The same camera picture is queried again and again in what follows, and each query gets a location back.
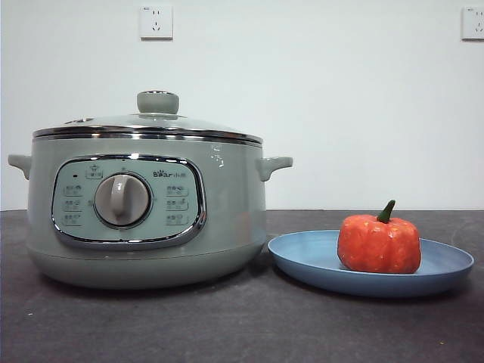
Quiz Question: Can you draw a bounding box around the glass lid with green knob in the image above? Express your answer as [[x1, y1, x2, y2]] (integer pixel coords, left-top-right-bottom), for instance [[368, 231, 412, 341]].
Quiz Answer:
[[32, 90, 264, 147]]

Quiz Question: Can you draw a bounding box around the pale green electric steamer pot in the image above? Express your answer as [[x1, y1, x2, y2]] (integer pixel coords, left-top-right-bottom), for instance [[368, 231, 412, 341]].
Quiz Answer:
[[7, 134, 294, 290]]

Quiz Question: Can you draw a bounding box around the blue round plate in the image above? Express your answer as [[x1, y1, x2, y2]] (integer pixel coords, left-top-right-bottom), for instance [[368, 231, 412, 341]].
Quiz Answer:
[[267, 229, 475, 298]]

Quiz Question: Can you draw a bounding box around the white wall socket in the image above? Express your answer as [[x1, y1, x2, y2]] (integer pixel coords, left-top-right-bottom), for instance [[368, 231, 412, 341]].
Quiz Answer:
[[139, 5, 175, 41], [460, 6, 484, 42]]

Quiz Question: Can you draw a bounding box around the orange pumpkin with green stem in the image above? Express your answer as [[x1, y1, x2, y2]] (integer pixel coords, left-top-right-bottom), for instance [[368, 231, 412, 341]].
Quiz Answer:
[[337, 199, 422, 274]]

